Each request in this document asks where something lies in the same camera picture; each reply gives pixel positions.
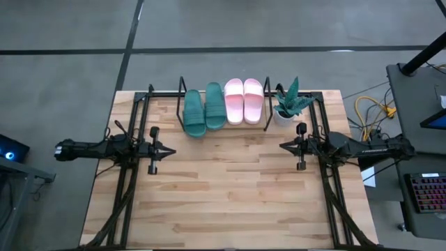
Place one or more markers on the pink rubber slide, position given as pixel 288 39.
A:
pixel 253 102
pixel 234 102

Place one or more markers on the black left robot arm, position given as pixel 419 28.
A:
pixel 90 149

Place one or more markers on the tablet with blue screen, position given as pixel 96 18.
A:
pixel 437 122

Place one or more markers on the black pole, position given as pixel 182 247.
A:
pixel 423 54

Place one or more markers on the black metal wood shoe shelf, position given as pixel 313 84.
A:
pixel 251 127

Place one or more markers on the black box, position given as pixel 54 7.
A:
pixel 376 164

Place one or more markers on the black computer with blue light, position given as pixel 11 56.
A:
pixel 15 148

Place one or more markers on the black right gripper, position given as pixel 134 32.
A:
pixel 303 148

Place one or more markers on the white paper sheet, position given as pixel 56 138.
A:
pixel 370 178

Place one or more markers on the grey desk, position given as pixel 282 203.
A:
pixel 428 224
pixel 411 97

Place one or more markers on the backlit black keyboard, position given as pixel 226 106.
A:
pixel 428 193

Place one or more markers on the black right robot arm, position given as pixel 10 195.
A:
pixel 366 148

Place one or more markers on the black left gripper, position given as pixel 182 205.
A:
pixel 153 153

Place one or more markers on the black aluminium rig frame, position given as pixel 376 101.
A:
pixel 140 96

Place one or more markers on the grey metal cart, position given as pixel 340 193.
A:
pixel 28 169

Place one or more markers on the white paper note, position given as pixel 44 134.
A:
pixel 443 102

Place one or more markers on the snake plant in white pot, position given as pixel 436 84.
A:
pixel 291 104

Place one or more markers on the green rubber slide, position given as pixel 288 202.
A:
pixel 215 108
pixel 194 115

